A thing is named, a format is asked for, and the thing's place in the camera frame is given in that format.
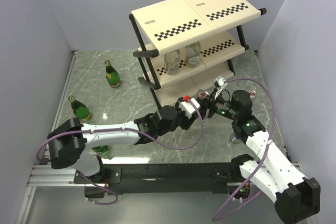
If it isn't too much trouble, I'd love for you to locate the silver blue energy drink can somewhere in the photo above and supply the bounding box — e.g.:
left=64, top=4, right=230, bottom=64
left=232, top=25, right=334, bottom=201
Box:
left=195, top=89, right=208, bottom=104

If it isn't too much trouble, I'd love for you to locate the clear Chang soda water bottle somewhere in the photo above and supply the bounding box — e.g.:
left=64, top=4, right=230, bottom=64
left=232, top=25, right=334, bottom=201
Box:
left=164, top=50, right=180, bottom=76

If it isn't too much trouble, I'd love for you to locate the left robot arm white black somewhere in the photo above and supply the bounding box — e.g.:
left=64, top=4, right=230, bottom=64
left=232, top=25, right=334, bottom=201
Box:
left=48, top=96, right=204, bottom=183

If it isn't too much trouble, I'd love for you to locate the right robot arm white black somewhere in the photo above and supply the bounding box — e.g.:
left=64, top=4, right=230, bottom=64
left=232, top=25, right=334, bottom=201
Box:
left=208, top=90, right=321, bottom=223

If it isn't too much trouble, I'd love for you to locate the energy drink can far right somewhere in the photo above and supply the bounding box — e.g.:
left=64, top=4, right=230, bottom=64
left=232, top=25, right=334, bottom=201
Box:
left=249, top=90, right=256, bottom=99

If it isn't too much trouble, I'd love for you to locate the energy drink can lying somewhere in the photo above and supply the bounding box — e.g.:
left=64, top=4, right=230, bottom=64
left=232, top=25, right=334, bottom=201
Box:
left=229, top=133, right=241, bottom=144

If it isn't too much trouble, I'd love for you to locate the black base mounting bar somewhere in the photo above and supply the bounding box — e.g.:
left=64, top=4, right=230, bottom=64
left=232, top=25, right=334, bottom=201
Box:
left=72, top=162, right=245, bottom=205

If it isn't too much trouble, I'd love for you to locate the green glass bottle far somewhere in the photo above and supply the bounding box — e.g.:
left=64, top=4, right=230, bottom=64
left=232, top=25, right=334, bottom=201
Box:
left=104, top=60, right=121, bottom=88

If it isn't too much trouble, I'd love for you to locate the green glass bottle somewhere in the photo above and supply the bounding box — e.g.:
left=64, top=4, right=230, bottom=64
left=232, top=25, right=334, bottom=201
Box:
left=104, top=60, right=121, bottom=88
left=92, top=145, right=109, bottom=155
left=68, top=95, right=91, bottom=121

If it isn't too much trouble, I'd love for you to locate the green glass bottle near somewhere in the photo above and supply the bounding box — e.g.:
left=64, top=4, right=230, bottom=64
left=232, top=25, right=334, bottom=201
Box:
left=92, top=145, right=109, bottom=155

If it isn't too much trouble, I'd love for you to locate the green glass bottle middle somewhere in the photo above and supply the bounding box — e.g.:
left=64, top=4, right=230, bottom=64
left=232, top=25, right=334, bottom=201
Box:
left=68, top=95, right=91, bottom=121

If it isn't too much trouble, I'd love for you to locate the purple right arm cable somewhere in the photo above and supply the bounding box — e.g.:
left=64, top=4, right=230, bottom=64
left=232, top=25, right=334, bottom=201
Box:
left=211, top=77, right=276, bottom=221

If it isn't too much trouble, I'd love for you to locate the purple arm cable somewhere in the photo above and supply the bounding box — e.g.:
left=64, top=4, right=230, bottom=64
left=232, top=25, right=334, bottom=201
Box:
left=36, top=99, right=205, bottom=167
left=211, top=77, right=276, bottom=221

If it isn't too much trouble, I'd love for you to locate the beige two-tier shelf black frame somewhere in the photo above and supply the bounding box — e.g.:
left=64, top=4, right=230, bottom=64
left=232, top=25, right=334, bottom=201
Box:
left=129, top=0, right=267, bottom=106

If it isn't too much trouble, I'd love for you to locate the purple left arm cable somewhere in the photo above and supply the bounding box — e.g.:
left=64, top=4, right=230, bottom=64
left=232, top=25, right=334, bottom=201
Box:
left=36, top=99, right=205, bottom=167

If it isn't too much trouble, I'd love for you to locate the aluminium rail frame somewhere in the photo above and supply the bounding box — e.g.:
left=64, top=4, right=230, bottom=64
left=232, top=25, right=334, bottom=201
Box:
left=14, top=50, right=316, bottom=224

